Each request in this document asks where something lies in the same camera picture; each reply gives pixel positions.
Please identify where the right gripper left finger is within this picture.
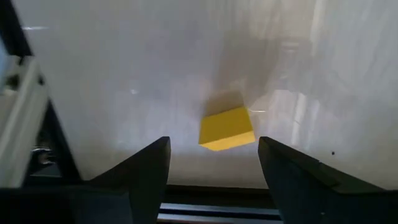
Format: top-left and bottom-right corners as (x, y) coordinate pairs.
(0, 136), (171, 224)

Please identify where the silver aluminium bracket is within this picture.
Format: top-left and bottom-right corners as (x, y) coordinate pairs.
(0, 55), (50, 189)

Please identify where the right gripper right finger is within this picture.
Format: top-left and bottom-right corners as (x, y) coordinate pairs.
(257, 136), (398, 224)

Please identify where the yellow wooden cube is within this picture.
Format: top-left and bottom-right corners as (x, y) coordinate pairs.
(198, 105), (257, 152)

